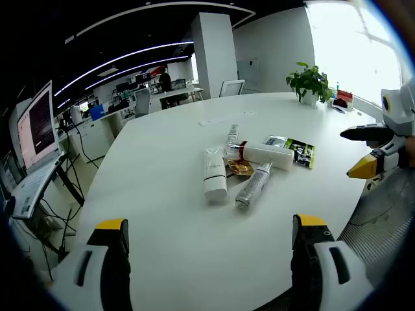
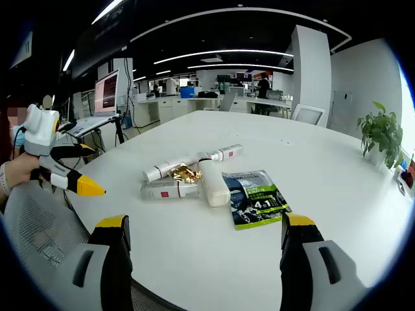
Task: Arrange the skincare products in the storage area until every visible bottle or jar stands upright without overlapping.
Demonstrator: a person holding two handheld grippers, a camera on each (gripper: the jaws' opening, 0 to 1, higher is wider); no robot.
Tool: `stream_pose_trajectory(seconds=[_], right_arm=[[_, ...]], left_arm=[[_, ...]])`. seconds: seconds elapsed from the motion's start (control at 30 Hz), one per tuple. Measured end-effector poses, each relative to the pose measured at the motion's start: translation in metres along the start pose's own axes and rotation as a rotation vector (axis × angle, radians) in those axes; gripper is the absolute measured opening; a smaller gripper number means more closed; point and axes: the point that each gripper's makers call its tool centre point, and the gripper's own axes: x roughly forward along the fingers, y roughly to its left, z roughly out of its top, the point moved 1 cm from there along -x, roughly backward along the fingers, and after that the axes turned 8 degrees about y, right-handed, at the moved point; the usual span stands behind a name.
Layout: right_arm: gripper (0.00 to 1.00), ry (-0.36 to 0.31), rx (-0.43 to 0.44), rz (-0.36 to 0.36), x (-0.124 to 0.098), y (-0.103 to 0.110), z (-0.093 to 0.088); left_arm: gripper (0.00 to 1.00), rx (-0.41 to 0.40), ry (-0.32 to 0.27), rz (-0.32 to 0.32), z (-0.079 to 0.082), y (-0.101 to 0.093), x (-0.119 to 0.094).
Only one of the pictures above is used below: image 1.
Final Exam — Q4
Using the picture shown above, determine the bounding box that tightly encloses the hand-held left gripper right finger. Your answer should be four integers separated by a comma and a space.
290, 213, 375, 311

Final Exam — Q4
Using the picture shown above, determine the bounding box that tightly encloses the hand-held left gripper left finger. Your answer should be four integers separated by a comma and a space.
48, 218, 134, 311

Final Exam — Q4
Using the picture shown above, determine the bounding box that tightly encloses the black green skincare sachet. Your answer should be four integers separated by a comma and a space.
263, 134, 317, 169

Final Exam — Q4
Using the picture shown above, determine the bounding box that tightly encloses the white red-collar pump skincare bottle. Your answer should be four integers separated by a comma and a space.
224, 140, 296, 172

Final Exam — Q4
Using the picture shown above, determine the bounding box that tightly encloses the large clear skincare bottle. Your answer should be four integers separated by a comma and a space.
234, 161, 274, 211

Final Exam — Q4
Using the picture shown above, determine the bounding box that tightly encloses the gold foil skincare sachet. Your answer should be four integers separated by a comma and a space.
225, 157, 255, 176

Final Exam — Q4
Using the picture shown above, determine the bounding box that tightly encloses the small clear skincare bottle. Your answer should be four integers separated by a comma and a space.
226, 124, 241, 146

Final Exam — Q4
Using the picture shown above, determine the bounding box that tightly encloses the white skincare tube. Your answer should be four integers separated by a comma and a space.
202, 144, 228, 205

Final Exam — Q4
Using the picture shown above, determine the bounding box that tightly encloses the blue storage bin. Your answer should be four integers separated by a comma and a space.
89, 104, 106, 121

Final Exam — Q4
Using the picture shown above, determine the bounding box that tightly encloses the person's right hand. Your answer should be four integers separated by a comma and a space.
403, 135, 415, 169

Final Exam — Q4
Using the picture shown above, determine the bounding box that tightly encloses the red box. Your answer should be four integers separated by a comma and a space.
332, 89, 354, 109

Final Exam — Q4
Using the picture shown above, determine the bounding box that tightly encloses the white mesh office chair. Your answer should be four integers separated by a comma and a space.
335, 165, 415, 292

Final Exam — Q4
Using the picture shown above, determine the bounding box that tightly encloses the green potted plant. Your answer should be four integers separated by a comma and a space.
285, 62, 333, 106

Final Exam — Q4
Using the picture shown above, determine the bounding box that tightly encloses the black laptop stand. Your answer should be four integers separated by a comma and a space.
38, 152, 87, 260

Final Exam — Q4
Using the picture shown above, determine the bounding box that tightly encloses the long white office counter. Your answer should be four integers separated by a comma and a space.
67, 106, 137, 163

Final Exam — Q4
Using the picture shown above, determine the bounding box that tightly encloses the white table socket cover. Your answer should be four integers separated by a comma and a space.
198, 118, 230, 127

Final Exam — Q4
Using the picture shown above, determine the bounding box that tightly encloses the silver laptop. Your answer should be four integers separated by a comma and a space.
8, 80, 65, 221

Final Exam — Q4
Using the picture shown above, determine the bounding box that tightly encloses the white square column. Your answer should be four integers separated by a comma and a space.
190, 12, 239, 100

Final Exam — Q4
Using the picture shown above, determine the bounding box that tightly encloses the grey office chair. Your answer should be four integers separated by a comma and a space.
134, 87, 152, 118

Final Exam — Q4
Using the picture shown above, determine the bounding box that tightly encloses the white trestle office desk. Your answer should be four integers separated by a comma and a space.
150, 86, 205, 111

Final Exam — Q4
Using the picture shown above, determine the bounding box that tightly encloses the black cable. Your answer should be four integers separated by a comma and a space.
66, 121, 100, 170

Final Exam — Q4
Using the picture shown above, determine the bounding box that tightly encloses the white frame office chair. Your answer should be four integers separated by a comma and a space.
219, 79, 246, 98

